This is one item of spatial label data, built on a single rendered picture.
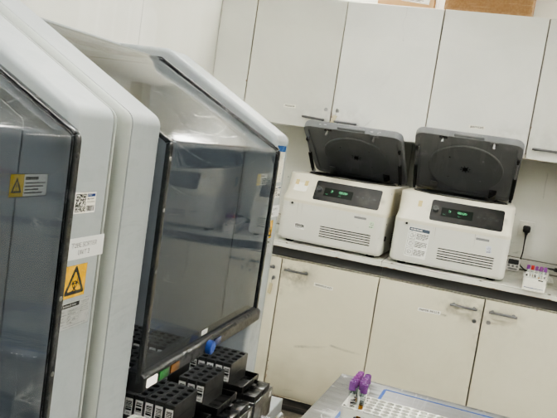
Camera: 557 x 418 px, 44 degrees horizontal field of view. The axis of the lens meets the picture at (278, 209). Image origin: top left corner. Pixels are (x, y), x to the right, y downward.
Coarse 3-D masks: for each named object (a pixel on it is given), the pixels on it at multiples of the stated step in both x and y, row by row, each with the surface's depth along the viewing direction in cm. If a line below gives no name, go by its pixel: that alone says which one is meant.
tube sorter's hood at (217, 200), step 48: (96, 48) 141; (144, 96) 132; (192, 96) 162; (192, 144) 124; (240, 144) 149; (192, 192) 128; (240, 192) 152; (192, 240) 131; (240, 240) 157; (192, 288) 135; (240, 288) 163; (144, 336) 118; (192, 336) 140; (144, 384) 119
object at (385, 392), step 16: (336, 384) 180; (320, 400) 168; (336, 400) 169; (384, 400) 174; (400, 400) 176; (416, 400) 178; (432, 400) 179; (304, 416) 156; (320, 416) 158; (336, 416) 159; (448, 416) 170; (464, 416) 171; (480, 416) 173; (496, 416) 174
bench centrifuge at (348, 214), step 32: (320, 128) 364; (352, 128) 357; (320, 160) 396; (352, 160) 385; (384, 160) 373; (288, 192) 359; (320, 192) 355; (352, 192) 351; (384, 192) 347; (288, 224) 358; (320, 224) 353; (352, 224) 347; (384, 224) 343
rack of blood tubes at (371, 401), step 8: (368, 400) 155; (376, 400) 157; (344, 408) 149; (352, 408) 149; (368, 408) 152; (376, 408) 151; (384, 408) 152; (392, 408) 152; (400, 408) 153; (408, 408) 154; (344, 416) 150; (352, 416) 149; (360, 416) 148; (368, 416) 148; (376, 416) 147; (384, 416) 147; (392, 416) 148; (400, 416) 149; (408, 416) 149; (416, 416) 150; (424, 416) 151; (432, 416) 153; (440, 416) 152
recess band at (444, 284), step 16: (288, 256) 363; (304, 256) 360; (320, 256) 358; (368, 272) 350; (384, 272) 348; (400, 272) 345; (448, 288) 339; (464, 288) 336; (480, 288) 334; (528, 304) 328; (544, 304) 326
